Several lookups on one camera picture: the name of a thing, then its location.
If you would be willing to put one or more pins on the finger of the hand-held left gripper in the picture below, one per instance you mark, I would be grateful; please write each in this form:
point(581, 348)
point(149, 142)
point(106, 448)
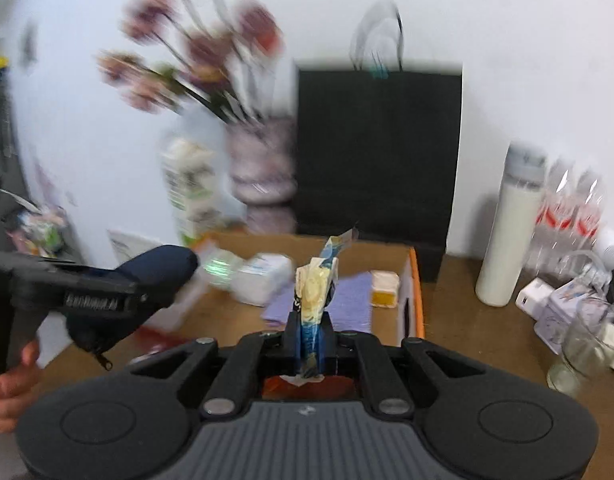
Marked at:
point(107, 277)

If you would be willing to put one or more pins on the white green milk carton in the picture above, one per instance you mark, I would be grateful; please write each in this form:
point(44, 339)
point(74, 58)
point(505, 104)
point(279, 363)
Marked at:
point(192, 185)

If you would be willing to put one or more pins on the white charger block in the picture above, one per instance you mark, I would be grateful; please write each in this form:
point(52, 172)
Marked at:
point(534, 300)

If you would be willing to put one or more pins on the white yellow small box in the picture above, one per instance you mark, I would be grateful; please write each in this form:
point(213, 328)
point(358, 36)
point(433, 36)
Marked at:
point(384, 287)

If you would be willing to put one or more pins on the navy zip pouch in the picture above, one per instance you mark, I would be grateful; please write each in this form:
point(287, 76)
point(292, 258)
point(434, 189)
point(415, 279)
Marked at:
point(157, 265)

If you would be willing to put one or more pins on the red orange cardboard box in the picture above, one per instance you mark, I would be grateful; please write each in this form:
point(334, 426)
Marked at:
point(413, 305)

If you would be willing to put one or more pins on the black paper bag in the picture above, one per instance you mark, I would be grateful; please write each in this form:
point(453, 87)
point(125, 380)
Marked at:
point(377, 160)

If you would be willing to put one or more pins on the white tissue pack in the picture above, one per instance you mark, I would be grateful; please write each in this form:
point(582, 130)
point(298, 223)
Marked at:
point(259, 280)

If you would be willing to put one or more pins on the pile of colourful packets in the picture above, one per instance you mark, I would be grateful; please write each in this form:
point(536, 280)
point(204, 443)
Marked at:
point(34, 230)

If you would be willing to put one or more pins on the white thermos bottle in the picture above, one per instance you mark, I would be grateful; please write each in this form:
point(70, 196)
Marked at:
point(507, 240)

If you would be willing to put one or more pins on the brown wooden desktop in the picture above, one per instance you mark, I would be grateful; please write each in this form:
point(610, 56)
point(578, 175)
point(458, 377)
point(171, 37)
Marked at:
point(487, 340)

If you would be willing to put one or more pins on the clear water bottle red label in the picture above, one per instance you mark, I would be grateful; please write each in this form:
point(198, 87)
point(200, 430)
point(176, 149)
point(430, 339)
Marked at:
point(589, 210)
point(554, 215)

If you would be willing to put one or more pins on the yellow blue snack packet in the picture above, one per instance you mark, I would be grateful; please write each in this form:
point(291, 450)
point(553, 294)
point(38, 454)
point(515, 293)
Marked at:
point(312, 285)

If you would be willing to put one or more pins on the purple cloth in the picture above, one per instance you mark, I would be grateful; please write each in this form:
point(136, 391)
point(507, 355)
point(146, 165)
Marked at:
point(352, 305)

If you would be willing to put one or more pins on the pink patterned vase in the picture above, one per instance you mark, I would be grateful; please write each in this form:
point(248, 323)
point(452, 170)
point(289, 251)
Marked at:
point(262, 170)

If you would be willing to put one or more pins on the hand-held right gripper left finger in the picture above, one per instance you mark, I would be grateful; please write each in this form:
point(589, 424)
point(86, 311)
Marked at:
point(292, 335)

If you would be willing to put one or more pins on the person's left hand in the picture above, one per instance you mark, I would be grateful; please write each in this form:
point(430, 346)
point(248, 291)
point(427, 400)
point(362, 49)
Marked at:
point(12, 395)

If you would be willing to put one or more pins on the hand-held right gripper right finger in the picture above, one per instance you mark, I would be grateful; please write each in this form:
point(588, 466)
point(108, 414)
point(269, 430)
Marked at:
point(327, 337)

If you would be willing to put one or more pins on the white round speaker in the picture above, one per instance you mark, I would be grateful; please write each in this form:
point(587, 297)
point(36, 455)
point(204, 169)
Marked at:
point(611, 247)

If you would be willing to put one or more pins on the silver green packet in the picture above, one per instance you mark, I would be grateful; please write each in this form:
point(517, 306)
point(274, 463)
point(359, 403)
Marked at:
point(222, 267)

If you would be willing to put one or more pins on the white wall socket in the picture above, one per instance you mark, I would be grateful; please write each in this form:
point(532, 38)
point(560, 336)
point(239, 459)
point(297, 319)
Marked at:
point(132, 245)

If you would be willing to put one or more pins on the pale printed tin box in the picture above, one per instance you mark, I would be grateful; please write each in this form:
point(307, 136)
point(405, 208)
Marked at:
point(554, 320)

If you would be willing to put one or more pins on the clear drinking glass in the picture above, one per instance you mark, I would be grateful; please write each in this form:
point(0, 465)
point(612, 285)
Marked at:
point(579, 355)

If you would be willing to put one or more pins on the pink artificial flowers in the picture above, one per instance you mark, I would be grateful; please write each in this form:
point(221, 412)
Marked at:
point(197, 45)

